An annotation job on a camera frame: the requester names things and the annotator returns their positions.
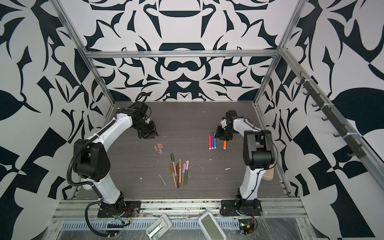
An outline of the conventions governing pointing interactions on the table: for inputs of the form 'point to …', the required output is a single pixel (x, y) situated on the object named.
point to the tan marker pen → (173, 172)
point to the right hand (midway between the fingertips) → (218, 135)
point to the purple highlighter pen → (212, 141)
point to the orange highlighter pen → (224, 145)
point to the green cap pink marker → (173, 160)
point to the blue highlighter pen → (214, 134)
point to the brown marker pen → (177, 175)
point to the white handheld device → (159, 228)
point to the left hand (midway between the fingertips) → (157, 132)
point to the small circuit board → (246, 226)
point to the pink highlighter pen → (210, 141)
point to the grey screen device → (210, 228)
